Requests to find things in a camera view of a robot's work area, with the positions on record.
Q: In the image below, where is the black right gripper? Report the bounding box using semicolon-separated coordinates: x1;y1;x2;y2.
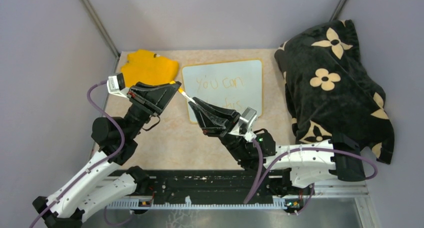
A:
190;97;251;161

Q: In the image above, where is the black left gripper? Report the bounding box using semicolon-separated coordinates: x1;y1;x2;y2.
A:
124;81;183;139

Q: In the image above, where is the white marker pen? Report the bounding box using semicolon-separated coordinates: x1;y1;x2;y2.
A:
181;91;195;103

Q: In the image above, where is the yellow framed whiteboard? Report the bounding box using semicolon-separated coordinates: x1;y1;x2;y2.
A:
182;60;263;116

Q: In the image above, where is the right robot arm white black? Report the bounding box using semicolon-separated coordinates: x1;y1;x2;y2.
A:
188;97;366;194

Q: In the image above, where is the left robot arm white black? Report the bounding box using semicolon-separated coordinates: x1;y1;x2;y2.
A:
32;78;181;227

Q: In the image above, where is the yellow folded cloth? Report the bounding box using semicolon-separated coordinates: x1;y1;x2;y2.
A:
121;50;180;87

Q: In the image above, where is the black floral blanket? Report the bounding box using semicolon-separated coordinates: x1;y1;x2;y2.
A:
274;20;395;164

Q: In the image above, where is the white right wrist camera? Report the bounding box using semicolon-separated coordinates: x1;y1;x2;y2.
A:
230;107;258;136

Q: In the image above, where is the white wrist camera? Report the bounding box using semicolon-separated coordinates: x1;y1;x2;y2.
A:
230;107;258;136
106;73;128;97

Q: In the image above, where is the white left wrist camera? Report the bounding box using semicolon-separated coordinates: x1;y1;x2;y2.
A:
106;73;128;97

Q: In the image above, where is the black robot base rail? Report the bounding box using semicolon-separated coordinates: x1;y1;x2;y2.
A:
109;168;316;214

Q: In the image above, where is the left corner metal post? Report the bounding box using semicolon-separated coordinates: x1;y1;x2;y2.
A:
79;0;120;59

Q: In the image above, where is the corner metal post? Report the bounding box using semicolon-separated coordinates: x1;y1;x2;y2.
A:
79;0;120;59
329;0;348;22

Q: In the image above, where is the right corner metal post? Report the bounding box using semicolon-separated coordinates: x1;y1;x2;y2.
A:
329;0;348;22

